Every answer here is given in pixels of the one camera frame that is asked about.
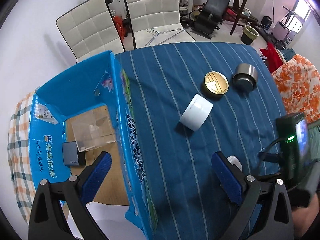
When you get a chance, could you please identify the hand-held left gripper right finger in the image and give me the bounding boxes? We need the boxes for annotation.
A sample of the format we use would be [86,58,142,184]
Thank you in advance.
[211,151,294,240]

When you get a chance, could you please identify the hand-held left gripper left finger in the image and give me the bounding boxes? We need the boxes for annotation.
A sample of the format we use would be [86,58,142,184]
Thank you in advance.
[28,151,112,240]

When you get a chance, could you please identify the small white plastic object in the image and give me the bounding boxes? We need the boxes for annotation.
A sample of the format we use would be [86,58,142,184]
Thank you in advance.
[226,156,243,172]

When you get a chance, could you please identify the blue cardboard box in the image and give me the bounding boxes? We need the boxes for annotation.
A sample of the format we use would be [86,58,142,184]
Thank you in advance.
[28,50,160,240]

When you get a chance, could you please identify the white cylindrical jar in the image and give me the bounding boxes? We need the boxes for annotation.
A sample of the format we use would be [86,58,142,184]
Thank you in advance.
[179,94,213,132]

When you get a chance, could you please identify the stainless steel cup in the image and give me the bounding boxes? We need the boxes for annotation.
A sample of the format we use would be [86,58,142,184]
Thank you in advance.
[232,64,258,93]

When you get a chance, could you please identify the gold round tin lid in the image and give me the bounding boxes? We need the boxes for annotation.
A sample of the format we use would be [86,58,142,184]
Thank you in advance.
[201,71,229,100]

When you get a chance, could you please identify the person's right forearm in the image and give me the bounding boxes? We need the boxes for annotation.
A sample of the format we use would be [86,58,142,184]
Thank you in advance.
[291,192,320,240]

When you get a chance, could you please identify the grey power bank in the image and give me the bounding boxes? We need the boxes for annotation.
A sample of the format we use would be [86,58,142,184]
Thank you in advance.
[62,141,85,167]

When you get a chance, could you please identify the clear plastic box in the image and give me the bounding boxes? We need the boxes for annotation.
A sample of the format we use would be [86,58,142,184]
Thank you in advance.
[71,110,117,152]

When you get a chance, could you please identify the orange floral cloth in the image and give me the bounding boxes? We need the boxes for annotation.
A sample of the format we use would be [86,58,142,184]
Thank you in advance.
[271,54,320,124]

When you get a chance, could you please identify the plaid checked cloth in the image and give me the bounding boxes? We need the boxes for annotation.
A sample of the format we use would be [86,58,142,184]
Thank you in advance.
[7,91,38,227]

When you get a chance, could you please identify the red cloth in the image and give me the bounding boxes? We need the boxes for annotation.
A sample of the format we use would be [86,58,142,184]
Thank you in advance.
[259,42,285,73]

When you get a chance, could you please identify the white floor appliance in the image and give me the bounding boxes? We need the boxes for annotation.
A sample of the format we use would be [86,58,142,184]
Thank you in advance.
[272,21,290,40]

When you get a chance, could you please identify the black trash bin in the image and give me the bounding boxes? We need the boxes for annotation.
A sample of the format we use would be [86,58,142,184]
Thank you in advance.
[241,25,260,46]

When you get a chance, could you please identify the blue striped tablecloth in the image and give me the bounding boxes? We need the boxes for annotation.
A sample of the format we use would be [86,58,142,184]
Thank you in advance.
[114,41,288,240]

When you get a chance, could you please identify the white padded chair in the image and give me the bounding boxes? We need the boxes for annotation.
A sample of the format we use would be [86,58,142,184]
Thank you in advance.
[122,0,197,49]
[56,0,125,64]

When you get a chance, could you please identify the orange plastic bag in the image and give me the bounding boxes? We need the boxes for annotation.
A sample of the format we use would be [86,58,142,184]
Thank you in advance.
[113,15,125,40]

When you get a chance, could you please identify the black weight bench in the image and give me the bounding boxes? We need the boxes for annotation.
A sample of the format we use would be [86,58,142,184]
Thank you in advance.
[191,0,234,39]

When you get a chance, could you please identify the black cable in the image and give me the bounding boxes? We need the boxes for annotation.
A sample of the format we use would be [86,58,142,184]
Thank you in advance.
[254,137,284,178]

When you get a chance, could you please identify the wire clothes hangers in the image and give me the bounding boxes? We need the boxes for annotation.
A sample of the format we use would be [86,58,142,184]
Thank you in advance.
[144,27,187,47]

